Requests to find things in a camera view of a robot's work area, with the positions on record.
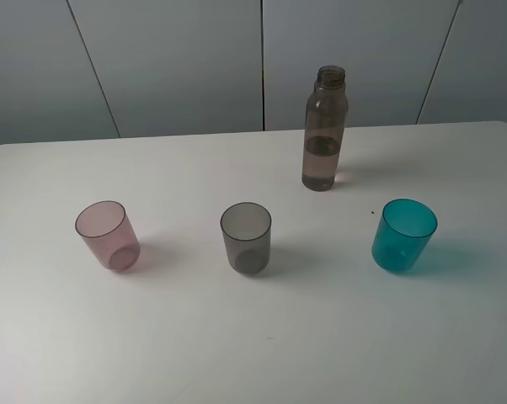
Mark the brown translucent plastic bottle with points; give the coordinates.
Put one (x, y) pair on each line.
(326, 114)

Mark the grey translucent plastic cup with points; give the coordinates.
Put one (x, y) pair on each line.
(246, 231)

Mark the pink translucent plastic cup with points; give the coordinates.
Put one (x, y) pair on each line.
(107, 231)

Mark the teal translucent plastic cup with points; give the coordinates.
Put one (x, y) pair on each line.
(404, 230)

